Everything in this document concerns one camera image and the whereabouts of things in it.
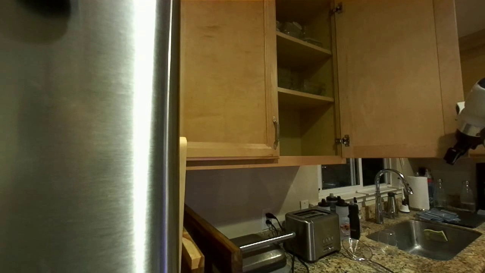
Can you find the stainless steel refrigerator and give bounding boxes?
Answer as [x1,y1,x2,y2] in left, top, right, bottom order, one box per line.
[0,0,182,273]

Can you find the stacked dishes on shelf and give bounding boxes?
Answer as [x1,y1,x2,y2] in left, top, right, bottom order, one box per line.
[302,76,330,97]
[279,68,305,92]

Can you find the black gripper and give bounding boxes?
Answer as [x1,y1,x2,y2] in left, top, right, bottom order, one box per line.
[443,127,485,167]

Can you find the chrome kitchen faucet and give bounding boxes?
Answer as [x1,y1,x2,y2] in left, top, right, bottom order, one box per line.
[373,167,415,224]

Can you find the clear glass bottle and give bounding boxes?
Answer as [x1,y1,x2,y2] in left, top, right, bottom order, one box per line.
[459,179,477,211]

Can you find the stainless steel sink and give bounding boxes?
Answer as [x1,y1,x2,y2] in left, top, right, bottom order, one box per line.
[365,217,483,262]

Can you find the wooden cabinet door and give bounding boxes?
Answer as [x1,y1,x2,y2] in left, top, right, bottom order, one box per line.
[180,0,280,161]
[332,0,465,161]

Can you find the jar with black lid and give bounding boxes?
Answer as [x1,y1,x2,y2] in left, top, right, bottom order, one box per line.
[317,192,353,235]

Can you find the wooden corner wall cabinet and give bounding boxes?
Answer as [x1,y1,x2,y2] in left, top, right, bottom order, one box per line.
[455,27,485,164]

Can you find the clear glassware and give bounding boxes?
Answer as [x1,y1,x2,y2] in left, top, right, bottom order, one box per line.
[279,18,318,41]

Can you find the white paper towel roll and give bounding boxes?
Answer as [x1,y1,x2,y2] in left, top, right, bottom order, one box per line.
[408,174,432,212]

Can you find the dark dish mat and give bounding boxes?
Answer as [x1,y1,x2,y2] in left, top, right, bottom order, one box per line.
[417,205,485,230]

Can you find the black power plug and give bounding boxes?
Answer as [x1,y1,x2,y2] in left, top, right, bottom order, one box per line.
[264,211,286,236]

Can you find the light wooden cutting board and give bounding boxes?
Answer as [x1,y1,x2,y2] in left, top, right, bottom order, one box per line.
[180,227,206,273]

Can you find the yellow sponge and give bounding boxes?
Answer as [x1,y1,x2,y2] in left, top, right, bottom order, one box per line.
[423,227,450,244]

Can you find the silver toaster oven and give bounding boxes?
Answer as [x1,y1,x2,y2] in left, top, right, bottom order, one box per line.
[232,230,297,273]

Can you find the dark wooden cutting board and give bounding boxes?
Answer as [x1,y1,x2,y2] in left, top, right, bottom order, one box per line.
[183,203,245,273]

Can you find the metal cabinet door handle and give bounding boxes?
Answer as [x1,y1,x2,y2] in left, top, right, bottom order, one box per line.
[271,117,280,149]

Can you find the silver toaster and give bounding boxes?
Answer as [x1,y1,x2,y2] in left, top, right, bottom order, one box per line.
[283,208,342,264]

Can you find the blue dish cloth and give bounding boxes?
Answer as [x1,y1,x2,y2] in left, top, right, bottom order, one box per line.
[417,208,461,224]

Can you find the slim black bottle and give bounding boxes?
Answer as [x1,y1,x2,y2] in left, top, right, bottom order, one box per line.
[349,197,364,241]

